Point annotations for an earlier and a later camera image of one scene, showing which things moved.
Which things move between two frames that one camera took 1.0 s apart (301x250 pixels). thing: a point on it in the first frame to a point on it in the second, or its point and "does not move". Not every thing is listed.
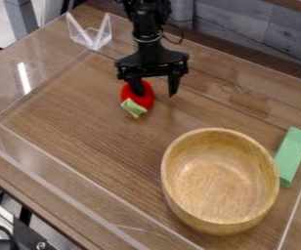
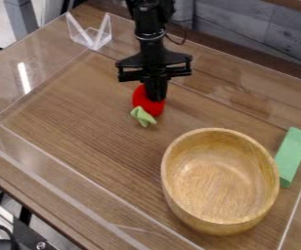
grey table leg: [22, 17] does not move
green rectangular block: [291, 154] does not move
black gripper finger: [173, 81] to [156, 89]
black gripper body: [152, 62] does not move
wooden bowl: [220, 179] does not move
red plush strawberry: [137, 104] to [155, 107]
